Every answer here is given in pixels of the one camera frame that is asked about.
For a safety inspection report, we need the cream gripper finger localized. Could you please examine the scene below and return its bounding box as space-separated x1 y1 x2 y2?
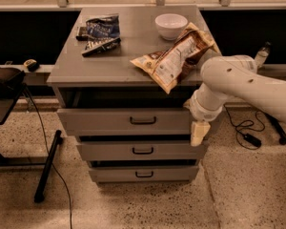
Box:
191 121 211 147

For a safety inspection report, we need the grey top drawer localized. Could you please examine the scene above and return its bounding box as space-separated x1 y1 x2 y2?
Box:
57 108 193 136

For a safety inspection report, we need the grey drawer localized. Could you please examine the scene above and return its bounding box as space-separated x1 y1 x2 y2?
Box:
89 165 199 183
57 108 193 136
77 140 209 161

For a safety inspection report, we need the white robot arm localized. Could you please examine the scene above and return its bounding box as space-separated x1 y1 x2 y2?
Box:
185 55 286 146

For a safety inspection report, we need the grey drawer cabinet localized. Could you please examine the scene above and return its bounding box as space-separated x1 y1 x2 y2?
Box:
48 5 208 169

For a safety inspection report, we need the grey bottom drawer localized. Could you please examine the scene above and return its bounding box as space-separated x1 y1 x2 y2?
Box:
89 165 199 183

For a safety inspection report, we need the grey middle drawer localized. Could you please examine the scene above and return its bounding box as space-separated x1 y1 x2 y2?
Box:
77 140 209 161

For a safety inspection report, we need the brown white chip bag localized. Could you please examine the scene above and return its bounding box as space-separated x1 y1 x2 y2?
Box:
131 23 219 94

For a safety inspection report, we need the clear plastic bottle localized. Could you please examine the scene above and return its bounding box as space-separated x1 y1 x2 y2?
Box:
255 42 272 68

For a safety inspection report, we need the black stand leg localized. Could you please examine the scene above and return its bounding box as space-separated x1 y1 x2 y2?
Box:
266 114 286 145

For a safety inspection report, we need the white ceramic bowl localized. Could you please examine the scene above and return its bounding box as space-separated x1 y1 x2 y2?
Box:
154 13 188 40

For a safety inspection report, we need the blue chip bag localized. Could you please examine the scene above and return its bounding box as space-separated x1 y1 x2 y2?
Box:
75 14 121 57

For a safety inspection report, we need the yellow black tape measure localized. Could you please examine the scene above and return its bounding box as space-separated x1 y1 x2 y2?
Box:
24 59 40 72

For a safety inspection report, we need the black side table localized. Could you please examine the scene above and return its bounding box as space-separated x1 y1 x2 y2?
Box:
0 82 64 204

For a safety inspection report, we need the black bag on table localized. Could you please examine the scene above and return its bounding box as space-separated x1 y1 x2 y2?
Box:
0 67 25 98

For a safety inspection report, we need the black power adapter cable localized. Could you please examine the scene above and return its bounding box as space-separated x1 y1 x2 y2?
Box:
223 104 267 151

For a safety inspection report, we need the thin black floor cable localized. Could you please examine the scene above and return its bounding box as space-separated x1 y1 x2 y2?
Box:
23 87 73 229

